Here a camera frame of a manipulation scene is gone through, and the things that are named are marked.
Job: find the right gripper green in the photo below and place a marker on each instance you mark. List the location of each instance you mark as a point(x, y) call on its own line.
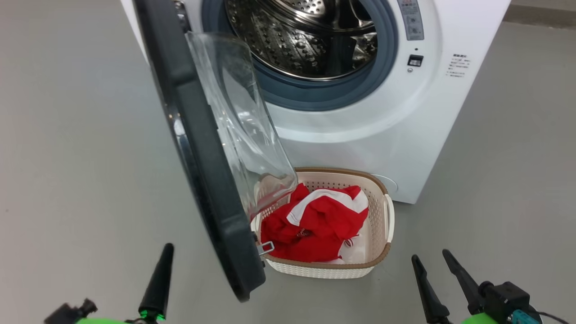
point(479, 319)

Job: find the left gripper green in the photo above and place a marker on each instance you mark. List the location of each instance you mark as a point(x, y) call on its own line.
point(101, 321)

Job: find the red garment white band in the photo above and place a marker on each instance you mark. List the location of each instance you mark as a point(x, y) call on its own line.
point(333, 213)

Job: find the black round glass washer door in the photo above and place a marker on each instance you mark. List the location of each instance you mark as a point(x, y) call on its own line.
point(202, 157)

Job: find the cream perforated basket brown rim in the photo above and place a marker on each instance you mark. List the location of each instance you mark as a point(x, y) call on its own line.
point(378, 225)

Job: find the white front-load washing machine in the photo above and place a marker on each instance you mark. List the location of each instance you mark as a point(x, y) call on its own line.
point(405, 148)

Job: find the stainless steel washing machine drum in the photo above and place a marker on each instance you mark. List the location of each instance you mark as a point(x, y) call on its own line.
point(292, 40)

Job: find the grey warning sticker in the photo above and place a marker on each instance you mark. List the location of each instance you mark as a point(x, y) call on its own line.
point(411, 20)

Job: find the grey raised floor curb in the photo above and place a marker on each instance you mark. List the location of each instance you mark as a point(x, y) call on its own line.
point(540, 15)

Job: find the teal camera connector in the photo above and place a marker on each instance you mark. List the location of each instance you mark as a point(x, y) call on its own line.
point(522, 317)

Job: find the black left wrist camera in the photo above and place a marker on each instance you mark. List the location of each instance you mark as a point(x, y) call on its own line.
point(67, 311)

